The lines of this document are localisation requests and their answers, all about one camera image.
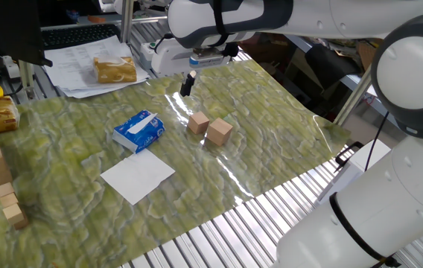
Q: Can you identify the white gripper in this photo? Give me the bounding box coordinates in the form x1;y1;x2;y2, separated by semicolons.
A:
150;36;235;98

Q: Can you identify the flat white napkin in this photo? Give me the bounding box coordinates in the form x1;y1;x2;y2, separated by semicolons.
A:
100;148;176;206

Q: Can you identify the wooden cube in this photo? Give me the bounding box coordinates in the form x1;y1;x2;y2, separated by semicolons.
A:
186;110;211;135
206;117;235;147

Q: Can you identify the white box with green button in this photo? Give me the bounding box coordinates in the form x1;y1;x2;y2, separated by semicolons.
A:
139;39;159;72

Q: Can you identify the blue tissue pack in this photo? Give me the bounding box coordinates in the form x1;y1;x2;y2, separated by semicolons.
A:
112;109;167;154

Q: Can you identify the yellow tissue pack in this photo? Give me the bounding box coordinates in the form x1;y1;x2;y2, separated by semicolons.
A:
92;55;138;84

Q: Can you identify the orange small tool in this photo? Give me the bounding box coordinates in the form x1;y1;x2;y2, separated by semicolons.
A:
86;14;107;25

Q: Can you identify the stack of printed papers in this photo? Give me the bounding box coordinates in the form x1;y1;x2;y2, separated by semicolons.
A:
42;35;152;100

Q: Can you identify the black keyboard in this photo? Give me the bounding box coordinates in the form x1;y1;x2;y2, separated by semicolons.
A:
41;23;122;51

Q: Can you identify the green marble pattern mat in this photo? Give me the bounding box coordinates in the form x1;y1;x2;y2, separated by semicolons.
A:
0;59;352;268

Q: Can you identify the black monitor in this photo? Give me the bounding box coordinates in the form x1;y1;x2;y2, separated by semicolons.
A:
0;0;54;68

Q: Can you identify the small wooden block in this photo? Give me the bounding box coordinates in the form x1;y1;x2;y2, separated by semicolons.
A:
0;182;16;198
1;202;31;231
0;192;20;209

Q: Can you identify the silver depth camera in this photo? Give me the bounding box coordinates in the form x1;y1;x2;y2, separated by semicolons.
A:
188;51;232;71

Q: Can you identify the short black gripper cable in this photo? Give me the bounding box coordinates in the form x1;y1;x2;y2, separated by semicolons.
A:
153;32;177;53

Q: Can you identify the black wrist strap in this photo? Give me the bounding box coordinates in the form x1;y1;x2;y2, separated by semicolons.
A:
213;0;232;48

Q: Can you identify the aluminium frame post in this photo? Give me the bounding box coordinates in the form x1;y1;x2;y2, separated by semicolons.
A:
17;59;36;101
119;0;136;44
332;65;373;127

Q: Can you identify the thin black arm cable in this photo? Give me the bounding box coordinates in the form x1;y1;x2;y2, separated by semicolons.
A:
363;110;390;172

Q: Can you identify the black cable tie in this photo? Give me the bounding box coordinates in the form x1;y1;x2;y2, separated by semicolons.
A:
328;191;402;268

